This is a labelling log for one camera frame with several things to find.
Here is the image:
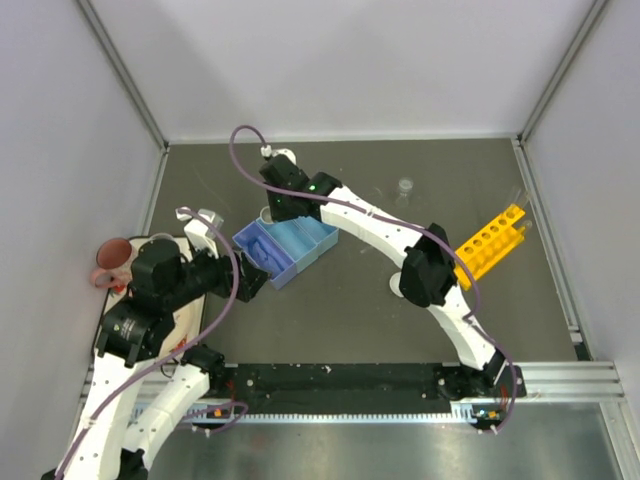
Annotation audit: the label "pink patterned mug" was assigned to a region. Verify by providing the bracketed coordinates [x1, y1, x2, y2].
[90, 238, 137, 289]

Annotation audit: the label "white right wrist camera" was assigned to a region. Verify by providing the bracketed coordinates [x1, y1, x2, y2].
[260, 144, 297, 165]

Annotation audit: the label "clear drinking glass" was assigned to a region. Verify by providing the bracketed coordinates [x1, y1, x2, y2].
[149, 233, 175, 241]

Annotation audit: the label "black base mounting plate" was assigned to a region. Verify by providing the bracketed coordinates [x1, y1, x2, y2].
[219, 361, 474, 415]

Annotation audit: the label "white strawberry tray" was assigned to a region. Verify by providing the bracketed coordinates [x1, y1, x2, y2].
[97, 236, 205, 357]

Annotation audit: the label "small white plastic cup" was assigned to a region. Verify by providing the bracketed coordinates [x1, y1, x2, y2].
[260, 206, 274, 224]

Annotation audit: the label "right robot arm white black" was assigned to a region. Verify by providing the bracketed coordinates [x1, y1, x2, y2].
[260, 147, 518, 400]

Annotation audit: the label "pink ceramic plate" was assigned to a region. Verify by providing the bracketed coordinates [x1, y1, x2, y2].
[163, 297, 205, 351]

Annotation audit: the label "blue safety glasses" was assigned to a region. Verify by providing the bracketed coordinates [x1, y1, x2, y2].
[247, 237, 290, 276]

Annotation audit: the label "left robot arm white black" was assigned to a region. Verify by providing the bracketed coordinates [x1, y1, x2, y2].
[44, 238, 269, 479]

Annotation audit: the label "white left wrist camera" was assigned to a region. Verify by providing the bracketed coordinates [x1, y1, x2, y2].
[175, 209, 224, 258]

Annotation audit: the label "grey slotted cable duct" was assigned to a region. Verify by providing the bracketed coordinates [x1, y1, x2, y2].
[134, 403, 506, 425]

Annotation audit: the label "three-compartment blue organizer box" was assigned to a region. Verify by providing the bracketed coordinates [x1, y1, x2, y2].
[233, 217, 339, 290]

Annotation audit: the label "yellow test tube rack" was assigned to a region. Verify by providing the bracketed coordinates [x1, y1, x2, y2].
[454, 205, 526, 291]

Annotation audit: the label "white round dish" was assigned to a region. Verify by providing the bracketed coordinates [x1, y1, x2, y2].
[389, 272, 404, 298]

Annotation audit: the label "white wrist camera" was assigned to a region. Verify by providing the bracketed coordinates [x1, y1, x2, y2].
[175, 209, 224, 258]
[260, 144, 297, 165]

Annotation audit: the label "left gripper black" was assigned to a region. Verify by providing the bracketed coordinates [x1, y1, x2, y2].
[164, 237, 272, 309]

